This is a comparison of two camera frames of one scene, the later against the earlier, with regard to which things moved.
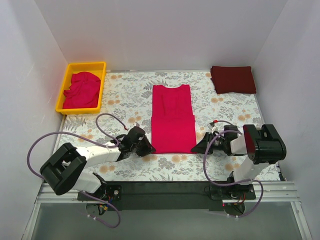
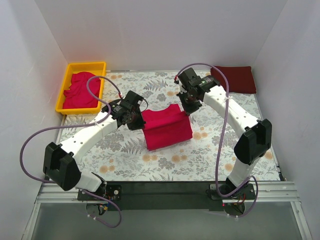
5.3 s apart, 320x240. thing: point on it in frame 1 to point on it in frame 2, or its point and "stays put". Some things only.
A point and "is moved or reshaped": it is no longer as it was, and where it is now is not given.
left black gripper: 141,147 to 136,122
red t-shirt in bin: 83,92 stays put
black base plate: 170,196 stays put
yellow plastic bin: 99,68 stays put
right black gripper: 208,143 to 190,106
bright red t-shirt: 173,126 is moved or reshaped
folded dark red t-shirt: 233,79 stays put
